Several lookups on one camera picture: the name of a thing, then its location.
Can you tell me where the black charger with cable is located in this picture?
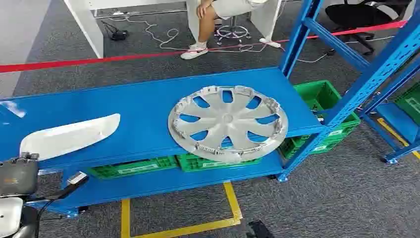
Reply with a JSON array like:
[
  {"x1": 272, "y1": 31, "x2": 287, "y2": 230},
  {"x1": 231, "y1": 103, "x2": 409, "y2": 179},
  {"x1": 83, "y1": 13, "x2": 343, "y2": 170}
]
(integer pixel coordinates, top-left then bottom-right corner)
[{"x1": 101, "y1": 20, "x2": 129, "y2": 41}]

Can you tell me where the white table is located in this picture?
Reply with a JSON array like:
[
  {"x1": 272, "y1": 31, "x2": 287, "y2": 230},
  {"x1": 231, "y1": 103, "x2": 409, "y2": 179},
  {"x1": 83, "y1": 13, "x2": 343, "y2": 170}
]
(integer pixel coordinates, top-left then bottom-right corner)
[{"x1": 64, "y1": 0, "x2": 283, "y2": 59}]

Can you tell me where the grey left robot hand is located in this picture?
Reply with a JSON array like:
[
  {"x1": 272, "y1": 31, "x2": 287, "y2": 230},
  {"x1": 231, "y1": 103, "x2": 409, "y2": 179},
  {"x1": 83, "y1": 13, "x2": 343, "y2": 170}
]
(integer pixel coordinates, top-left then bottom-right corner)
[{"x1": 0, "y1": 152, "x2": 90, "y2": 202}]

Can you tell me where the silver plastic hubcap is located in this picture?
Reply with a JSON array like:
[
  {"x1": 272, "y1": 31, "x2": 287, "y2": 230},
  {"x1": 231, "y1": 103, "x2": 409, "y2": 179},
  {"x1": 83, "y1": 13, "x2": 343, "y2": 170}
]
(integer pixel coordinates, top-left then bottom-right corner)
[{"x1": 167, "y1": 85, "x2": 289, "y2": 164}]

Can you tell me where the red barrier tape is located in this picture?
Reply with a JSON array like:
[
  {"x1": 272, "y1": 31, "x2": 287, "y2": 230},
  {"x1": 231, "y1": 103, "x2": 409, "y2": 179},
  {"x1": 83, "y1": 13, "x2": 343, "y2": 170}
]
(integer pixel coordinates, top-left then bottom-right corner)
[{"x1": 0, "y1": 20, "x2": 408, "y2": 73}]

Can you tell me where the green plastic crate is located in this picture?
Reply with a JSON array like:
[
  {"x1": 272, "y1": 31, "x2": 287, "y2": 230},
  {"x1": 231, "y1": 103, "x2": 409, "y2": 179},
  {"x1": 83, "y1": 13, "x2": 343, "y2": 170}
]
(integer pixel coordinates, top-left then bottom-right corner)
[
  {"x1": 278, "y1": 133, "x2": 343, "y2": 161},
  {"x1": 176, "y1": 152, "x2": 263, "y2": 173},
  {"x1": 87, "y1": 155, "x2": 179, "y2": 179},
  {"x1": 393, "y1": 83, "x2": 420, "y2": 126},
  {"x1": 293, "y1": 80, "x2": 362, "y2": 138}
]

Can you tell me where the blue metal shelf rack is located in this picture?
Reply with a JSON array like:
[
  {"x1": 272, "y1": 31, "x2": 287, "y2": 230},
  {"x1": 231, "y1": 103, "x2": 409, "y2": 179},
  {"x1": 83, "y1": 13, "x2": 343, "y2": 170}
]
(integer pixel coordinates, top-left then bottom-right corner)
[
  {"x1": 0, "y1": 0, "x2": 420, "y2": 219},
  {"x1": 359, "y1": 59, "x2": 420, "y2": 165}
]

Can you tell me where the white curved plastic part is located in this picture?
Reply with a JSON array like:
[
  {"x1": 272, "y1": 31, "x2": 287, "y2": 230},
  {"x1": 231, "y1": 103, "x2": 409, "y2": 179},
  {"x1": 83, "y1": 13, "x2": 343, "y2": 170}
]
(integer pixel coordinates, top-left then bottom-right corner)
[{"x1": 19, "y1": 114, "x2": 121, "y2": 162}]

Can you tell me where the person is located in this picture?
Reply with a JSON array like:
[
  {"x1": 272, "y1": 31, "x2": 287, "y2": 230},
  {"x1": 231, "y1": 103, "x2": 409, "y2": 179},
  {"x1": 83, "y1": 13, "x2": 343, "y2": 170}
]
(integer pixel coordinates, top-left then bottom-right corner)
[{"x1": 179, "y1": 0, "x2": 283, "y2": 60}]

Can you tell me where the yellow floor tape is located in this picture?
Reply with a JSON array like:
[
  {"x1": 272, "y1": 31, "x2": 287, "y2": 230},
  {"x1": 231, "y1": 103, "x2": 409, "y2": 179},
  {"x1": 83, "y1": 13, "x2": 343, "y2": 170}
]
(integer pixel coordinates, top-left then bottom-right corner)
[
  {"x1": 376, "y1": 118, "x2": 420, "y2": 160},
  {"x1": 120, "y1": 182, "x2": 244, "y2": 238}
]

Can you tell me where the black office chair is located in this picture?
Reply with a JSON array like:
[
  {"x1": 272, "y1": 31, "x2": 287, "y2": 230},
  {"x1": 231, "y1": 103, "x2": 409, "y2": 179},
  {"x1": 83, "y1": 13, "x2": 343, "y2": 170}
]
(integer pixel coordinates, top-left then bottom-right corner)
[{"x1": 324, "y1": 0, "x2": 413, "y2": 56}]

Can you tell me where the chrome stool base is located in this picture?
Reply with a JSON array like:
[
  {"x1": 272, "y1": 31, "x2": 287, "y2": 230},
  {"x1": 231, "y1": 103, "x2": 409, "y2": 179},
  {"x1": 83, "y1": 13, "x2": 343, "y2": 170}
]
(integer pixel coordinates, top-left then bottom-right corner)
[{"x1": 214, "y1": 16, "x2": 252, "y2": 45}]

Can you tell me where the white cable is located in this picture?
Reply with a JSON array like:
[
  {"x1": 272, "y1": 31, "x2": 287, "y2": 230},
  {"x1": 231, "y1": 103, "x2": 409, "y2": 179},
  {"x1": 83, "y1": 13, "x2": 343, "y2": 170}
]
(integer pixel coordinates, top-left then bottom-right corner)
[
  {"x1": 297, "y1": 35, "x2": 396, "y2": 63},
  {"x1": 108, "y1": 15, "x2": 283, "y2": 54}
]

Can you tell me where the white power strip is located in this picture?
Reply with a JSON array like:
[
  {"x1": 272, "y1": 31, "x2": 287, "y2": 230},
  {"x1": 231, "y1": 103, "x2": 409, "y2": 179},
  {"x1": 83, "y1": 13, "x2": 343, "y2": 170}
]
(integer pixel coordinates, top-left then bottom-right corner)
[{"x1": 259, "y1": 38, "x2": 283, "y2": 49}]

